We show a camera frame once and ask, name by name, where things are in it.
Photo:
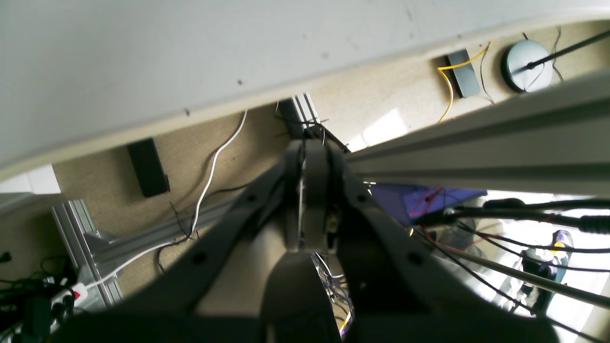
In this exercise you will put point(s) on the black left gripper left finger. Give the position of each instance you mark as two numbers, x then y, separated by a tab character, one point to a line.
214	293

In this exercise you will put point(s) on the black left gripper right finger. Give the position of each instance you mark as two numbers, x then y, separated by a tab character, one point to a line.
400	293

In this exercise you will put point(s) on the white power strip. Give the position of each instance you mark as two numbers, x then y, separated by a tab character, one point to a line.
69	298

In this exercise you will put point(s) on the black box on floor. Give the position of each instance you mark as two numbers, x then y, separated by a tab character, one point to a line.
148	168

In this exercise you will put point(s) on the black power adapter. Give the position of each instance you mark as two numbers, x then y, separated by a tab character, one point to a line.
464	78

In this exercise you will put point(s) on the round black stand base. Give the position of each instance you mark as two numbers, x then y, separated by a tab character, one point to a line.
519	69

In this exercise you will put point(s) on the aluminium frame rail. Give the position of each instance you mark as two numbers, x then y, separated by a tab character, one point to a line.
556	141

